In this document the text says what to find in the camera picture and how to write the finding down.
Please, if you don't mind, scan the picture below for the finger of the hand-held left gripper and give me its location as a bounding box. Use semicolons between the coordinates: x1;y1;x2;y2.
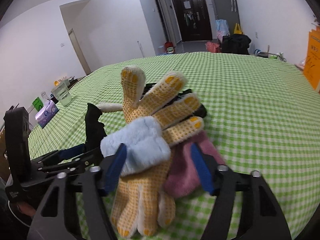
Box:
37;148;104;178
31;143;87;167

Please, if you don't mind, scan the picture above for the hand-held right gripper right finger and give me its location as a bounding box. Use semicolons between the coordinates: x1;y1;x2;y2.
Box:
190;142;293;240

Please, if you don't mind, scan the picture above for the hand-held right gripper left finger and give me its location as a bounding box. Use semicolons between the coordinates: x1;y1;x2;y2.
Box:
26;142;128;240

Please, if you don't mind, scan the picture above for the mauve fluffy headband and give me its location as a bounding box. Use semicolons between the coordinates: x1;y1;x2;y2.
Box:
163;129;226;198

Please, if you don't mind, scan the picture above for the light blue fluffy headband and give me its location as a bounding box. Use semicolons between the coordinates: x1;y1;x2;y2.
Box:
100;116;172;177

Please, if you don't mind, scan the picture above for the black fluffy headband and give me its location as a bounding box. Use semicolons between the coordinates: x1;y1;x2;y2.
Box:
84;102;107;151

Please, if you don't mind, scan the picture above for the yellow dotted knit glove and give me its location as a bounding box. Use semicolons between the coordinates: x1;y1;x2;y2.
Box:
109;152;177;237
96;65;205;157

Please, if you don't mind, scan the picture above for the black dotted glove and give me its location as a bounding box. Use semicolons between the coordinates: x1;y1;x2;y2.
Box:
142;82;207;122

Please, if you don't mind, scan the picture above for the person's left hand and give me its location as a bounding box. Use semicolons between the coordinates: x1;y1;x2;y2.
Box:
17;202;36;217

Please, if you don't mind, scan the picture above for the purple tissue box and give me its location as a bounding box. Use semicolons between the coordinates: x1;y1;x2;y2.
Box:
35;100;59;128

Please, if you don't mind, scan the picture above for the glass of water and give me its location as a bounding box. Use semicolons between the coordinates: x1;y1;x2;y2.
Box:
51;83;72;107

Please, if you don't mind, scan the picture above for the low side table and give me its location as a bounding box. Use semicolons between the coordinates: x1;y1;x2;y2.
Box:
53;74;86;88

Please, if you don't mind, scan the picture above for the green checked tablecloth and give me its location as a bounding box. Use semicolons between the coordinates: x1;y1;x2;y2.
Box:
26;51;320;240

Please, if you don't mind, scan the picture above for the pink plastic bag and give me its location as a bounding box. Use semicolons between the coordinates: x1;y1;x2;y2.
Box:
205;41;222;54

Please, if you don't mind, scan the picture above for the black bag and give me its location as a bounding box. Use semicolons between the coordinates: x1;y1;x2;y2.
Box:
221;33;252;55

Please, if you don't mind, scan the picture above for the light blue patterned bag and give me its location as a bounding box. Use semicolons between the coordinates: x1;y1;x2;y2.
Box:
215;19;230;43

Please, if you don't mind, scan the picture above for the dark entrance door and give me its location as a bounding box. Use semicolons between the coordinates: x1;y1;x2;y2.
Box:
170;0;213;43

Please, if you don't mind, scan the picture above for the orange book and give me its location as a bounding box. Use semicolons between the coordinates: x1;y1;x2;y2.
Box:
303;26;320;92

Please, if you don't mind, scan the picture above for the grey refrigerator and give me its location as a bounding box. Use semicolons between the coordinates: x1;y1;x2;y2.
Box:
208;0;241;35

